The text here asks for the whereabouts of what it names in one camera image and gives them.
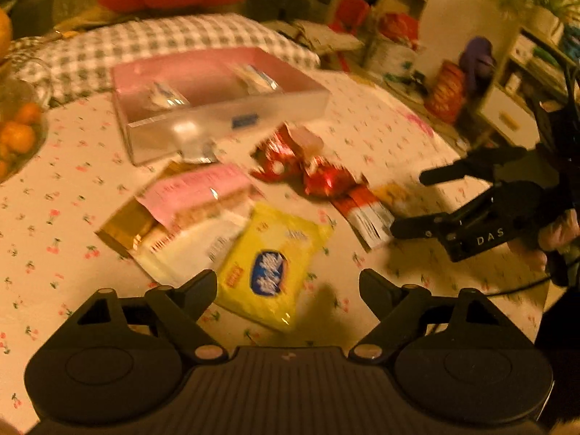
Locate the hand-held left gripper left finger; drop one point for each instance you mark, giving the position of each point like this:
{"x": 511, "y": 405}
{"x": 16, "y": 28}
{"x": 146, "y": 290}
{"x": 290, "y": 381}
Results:
{"x": 202, "y": 290}

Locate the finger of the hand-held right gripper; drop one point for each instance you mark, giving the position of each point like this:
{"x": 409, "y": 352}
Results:
{"x": 453, "y": 170}
{"x": 417, "y": 227}

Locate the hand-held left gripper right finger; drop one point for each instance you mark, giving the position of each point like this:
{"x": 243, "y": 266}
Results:
{"x": 372, "y": 290}

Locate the yellow snack packet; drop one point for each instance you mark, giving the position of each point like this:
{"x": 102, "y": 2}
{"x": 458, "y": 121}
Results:
{"x": 272, "y": 253}

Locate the gold foil packet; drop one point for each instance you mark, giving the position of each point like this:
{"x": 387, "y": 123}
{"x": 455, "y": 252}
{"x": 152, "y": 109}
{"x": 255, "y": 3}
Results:
{"x": 122, "y": 231}

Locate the pink label cake packet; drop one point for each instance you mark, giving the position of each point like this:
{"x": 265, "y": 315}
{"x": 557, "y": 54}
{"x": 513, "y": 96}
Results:
{"x": 195, "y": 190}

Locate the red foil snack packet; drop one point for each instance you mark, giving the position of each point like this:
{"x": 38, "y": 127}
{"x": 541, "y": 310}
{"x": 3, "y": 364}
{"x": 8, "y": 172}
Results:
{"x": 328, "y": 179}
{"x": 274, "y": 158}

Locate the silver box with pink inside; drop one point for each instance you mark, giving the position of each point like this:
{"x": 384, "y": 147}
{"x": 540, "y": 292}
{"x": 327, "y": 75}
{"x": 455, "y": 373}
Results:
{"x": 213, "y": 122}

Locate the person's right hand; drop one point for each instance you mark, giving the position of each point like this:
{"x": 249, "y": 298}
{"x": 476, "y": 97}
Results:
{"x": 559, "y": 233}

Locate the yellow orange packet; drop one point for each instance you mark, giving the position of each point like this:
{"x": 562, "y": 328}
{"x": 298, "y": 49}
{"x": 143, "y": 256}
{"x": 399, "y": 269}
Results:
{"x": 396, "y": 195}

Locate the red white stick packet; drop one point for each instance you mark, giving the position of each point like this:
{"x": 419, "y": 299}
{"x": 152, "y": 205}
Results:
{"x": 362, "y": 213}

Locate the cherry print tablecloth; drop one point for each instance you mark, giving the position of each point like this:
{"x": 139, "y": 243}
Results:
{"x": 408, "y": 127}

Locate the white shelf unit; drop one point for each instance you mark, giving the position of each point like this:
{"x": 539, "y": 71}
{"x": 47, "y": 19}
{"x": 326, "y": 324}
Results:
{"x": 503, "y": 113}

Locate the orange red snack bag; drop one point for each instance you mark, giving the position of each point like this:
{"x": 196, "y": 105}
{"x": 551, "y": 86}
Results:
{"x": 446, "y": 93}

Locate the purple object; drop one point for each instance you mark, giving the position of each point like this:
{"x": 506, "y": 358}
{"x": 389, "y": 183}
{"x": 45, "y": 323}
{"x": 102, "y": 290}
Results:
{"x": 475, "y": 61}

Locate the pile of papers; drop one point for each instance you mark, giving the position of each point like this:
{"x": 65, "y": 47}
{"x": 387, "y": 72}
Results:
{"x": 326, "y": 36}

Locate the red plastic stool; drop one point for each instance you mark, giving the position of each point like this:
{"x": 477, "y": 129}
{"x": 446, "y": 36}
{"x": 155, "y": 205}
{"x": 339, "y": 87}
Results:
{"x": 349, "y": 13}

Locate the white blue snack packet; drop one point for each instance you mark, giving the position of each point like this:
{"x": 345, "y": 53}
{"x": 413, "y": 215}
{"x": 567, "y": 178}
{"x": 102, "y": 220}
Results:
{"x": 165, "y": 95}

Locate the white blue stick packet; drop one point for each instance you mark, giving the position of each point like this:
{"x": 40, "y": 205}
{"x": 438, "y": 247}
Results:
{"x": 256, "y": 79}

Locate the pile of tangerines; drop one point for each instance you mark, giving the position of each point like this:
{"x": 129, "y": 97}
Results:
{"x": 20, "y": 136}

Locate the grey checked pillow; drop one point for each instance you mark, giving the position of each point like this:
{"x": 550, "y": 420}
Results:
{"x": 149, "y": 40}

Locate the glass bowl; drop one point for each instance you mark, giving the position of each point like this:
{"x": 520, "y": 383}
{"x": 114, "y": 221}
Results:
{"x": 20, "y": 90}

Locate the orange fruit plush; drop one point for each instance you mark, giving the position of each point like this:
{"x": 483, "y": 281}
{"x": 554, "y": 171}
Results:
{"x": 3, "y": 31}

